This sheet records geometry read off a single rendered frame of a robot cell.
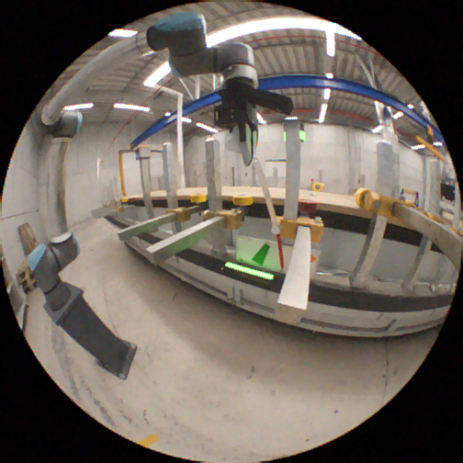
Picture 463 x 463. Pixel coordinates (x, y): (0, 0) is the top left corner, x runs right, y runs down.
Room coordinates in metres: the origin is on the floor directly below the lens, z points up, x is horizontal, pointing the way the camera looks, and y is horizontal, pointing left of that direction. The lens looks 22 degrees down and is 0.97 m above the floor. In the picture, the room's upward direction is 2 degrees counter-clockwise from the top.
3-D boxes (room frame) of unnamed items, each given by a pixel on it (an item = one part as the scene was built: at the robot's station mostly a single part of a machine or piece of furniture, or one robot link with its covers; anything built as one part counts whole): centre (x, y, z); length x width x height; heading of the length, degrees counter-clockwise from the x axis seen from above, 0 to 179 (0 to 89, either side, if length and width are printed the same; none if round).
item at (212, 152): (0.46, 0.05, 0.87); 0.03 x 0.03 x 0.48; 59
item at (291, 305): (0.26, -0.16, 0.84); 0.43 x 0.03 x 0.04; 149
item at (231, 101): (0.33, -0.02, 1.15); 0.09 x 0.08 x 0.12; 59
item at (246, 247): (0.33, -0.12, 0.75); 0.26 x 0.01 x 0.10; 59
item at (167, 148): (0.59, 0.27, 0.92); 0.03 x 0.03 x 0.48; 59
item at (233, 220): (0.45, 0.03, 0.84); 0.13 x 0.06 x 0.05; 59
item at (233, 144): (0.31, -0.02, 1.05); 0.06 x 0.03 x 0.09; 59
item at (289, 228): (0.32, -0.18, 0.85); 0.13 x 0.06 x 0.05; 59
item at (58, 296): (0.11, 0.86, 0.65); 0.19 x 0.19 x 0.10
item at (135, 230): (0.51, 0.26, 0.83); 0.43 x 0.03 x 0.04; 149
